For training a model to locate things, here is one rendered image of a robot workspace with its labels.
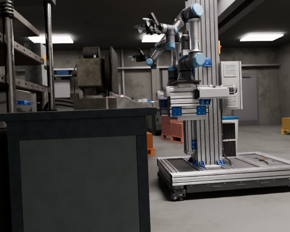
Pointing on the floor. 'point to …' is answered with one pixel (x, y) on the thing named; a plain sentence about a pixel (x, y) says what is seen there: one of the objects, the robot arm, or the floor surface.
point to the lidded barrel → (235, 125)
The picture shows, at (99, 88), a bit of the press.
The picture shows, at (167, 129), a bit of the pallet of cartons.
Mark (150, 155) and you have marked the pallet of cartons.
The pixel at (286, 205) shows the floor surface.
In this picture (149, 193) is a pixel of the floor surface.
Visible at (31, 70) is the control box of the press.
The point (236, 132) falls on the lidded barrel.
